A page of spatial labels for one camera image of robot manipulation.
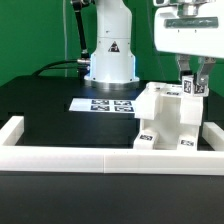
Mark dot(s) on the white chair back piece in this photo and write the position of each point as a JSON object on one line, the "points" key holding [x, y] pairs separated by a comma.
{"points": [[169, 102]]}

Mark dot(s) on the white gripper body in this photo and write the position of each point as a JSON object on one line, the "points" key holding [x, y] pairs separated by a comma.
{"points": [[192, 27]]}

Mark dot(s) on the white U-shaped fence frame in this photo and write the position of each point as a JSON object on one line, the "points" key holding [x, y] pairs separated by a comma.
{"points": [[92, 160]]}

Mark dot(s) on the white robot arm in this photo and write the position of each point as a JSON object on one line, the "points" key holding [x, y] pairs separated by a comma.
{"points": [[112, 64]]}

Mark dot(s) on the white chair seat piece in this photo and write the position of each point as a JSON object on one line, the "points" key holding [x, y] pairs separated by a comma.
{"points": [[168, 131]]}

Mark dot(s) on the white marker sheet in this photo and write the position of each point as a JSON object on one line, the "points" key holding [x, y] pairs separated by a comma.
{"points": [[102, 105]]}

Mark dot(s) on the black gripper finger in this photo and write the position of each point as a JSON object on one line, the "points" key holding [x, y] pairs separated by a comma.
{"points": [[183, 64], [206, 65]]}

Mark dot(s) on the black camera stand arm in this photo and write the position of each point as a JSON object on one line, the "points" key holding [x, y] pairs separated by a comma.
{"points": [[77, 7]]}

